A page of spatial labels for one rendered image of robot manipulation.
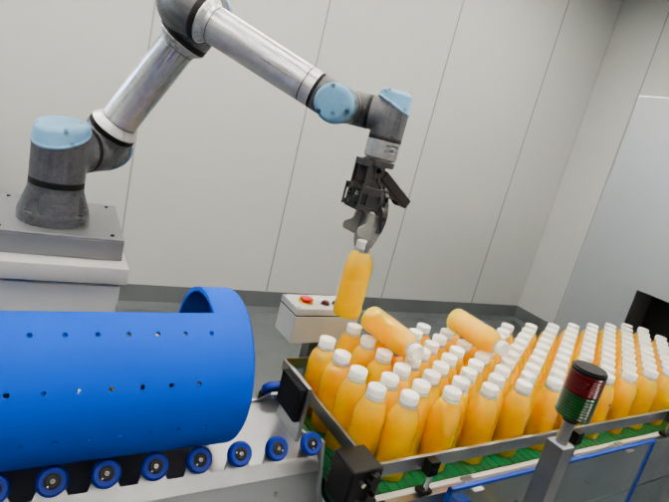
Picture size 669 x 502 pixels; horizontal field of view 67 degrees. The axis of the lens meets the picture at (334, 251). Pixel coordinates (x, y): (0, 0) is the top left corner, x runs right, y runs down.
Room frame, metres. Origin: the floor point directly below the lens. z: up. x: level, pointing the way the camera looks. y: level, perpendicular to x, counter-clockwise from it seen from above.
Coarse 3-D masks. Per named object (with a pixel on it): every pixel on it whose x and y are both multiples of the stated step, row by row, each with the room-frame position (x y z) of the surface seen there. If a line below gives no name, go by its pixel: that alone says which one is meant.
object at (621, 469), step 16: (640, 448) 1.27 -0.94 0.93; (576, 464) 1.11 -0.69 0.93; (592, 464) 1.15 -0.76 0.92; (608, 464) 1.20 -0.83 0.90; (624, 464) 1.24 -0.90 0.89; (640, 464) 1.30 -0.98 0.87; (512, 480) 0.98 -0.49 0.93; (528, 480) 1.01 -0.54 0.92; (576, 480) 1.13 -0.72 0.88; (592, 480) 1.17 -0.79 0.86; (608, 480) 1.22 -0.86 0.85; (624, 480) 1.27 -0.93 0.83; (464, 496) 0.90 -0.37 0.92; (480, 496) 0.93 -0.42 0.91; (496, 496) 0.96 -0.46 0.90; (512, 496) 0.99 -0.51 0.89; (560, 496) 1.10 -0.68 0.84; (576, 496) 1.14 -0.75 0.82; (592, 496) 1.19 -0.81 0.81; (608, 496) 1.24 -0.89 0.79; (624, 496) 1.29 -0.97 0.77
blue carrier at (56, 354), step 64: (0, 320) 0.62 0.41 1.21; (64, 320) 0.66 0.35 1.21; (128, 320) 0.71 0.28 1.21; (192, 320) 0.76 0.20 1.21; (0, 384) 0.57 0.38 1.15; (64, 384) 0.61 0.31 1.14; (128, 384) 0.66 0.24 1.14; (192, 384) 0.71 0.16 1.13; (0, 448) 0.57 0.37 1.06; (64, 448) 0.62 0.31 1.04; (128, 448) 0.68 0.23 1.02
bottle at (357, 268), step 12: (360, 252) 1.16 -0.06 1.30; (348, 264) 1.16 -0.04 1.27; (360, 264) 1.15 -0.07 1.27; (348, 276) 1.15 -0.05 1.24; (360, 276) 1.15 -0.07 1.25; (348, 288) 1.15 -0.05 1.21; (360, 288) 1.15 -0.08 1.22; (336, 300) 1.16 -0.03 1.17; (348, 300) 1.15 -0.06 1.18; (360, 300) 1.16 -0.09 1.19; (336, 312) 1.15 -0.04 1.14; (348, 312) 1.15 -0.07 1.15
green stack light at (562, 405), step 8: (560, 392) 0.89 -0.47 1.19; (568, 392) 0.87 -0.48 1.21; (560, 400) 0.88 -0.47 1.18; (568, 400) 0.86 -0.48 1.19; (576, 400) 0.85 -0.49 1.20; (584, 400) 0.85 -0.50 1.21; (592, 400) 0.85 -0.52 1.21; (560, 408) 0.87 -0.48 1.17; (568, 408) 0.86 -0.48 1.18; (576, 408) 0.85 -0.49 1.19; (584, 408) 0.85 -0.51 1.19; (592, 408) 0.85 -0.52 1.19; (568, 416) 0.86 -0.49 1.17; (576, 416) 0.85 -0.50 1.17; (584, 416) 0.85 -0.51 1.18
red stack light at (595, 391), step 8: (568, 376) 0.88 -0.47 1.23; (576, 376) 0.86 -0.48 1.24; (584, 376) 0.86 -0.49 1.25; (568, 384) 0.87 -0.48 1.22; (576, 384) 0.86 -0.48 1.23; (584, 384) 0.85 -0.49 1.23; (592, 384) 0.85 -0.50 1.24; (600, 384) 0.85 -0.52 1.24; (576, 392) 0.86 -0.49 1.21; (584, 392) 0.85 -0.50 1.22; (592, 392) 0.85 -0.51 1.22; (600, 392) 0.86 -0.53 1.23
